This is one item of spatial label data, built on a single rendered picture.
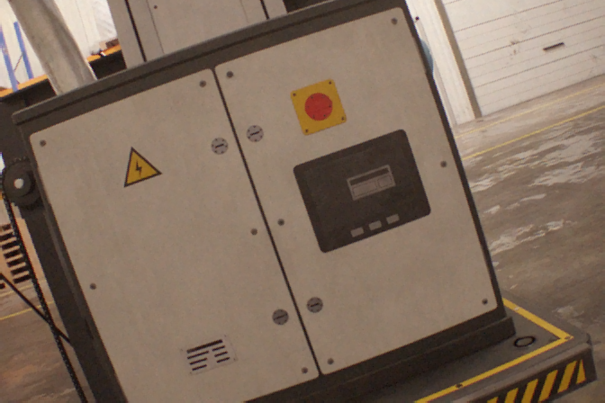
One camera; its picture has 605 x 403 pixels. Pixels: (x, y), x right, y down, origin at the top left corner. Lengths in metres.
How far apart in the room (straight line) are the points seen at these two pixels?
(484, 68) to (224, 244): 11.31
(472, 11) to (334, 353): 11.45
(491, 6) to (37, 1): 11.15
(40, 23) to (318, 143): 0.97
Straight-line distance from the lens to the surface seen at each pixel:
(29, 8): 1.61
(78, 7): 11.92
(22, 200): 2.19
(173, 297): 0.82
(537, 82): 12.43
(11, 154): 2.26
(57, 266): 2.21
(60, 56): 1.57
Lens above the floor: 0.68
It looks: 3 degrees down
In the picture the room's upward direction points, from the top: 19 degrees counter-clockwise
